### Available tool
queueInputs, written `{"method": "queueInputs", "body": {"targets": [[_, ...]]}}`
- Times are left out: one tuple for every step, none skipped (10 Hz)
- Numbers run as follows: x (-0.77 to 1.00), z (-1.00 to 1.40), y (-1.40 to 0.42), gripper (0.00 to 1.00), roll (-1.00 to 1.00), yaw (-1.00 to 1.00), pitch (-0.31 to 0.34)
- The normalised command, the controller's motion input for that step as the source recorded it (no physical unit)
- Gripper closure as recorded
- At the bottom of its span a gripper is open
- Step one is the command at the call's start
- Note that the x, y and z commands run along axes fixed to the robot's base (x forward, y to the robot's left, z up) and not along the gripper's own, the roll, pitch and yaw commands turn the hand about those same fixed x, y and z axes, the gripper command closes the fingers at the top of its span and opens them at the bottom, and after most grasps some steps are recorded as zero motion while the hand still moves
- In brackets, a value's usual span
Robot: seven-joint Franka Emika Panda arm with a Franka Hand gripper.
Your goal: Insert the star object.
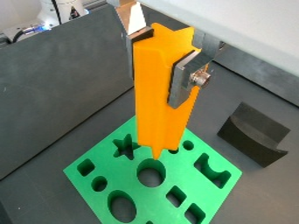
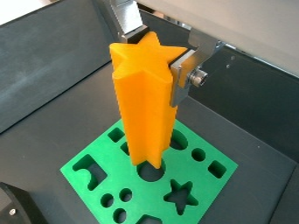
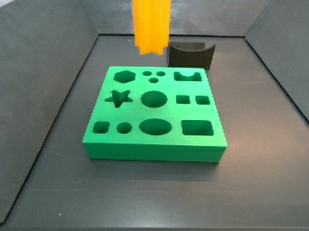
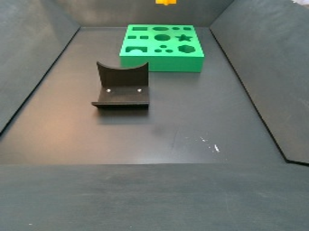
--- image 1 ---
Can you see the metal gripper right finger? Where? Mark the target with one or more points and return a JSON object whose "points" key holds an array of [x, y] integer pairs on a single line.
{"points": [[188, 72]]}

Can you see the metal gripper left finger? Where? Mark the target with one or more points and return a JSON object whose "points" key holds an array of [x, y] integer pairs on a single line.
{"points": [[144, 33]]}

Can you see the orange star prism block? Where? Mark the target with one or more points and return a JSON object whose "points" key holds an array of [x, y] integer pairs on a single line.
{"points": [[160, 123]]}

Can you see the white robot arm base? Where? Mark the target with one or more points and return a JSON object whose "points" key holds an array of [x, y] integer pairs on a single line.
{"points": [[26, 17]]}

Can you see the black curved block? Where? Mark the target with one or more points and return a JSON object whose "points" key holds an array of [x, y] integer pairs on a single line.
{"points": [[253, 134]]}

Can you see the green shape sorter board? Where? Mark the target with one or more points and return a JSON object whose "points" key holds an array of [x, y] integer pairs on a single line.
{"points": [[132, 189]]}

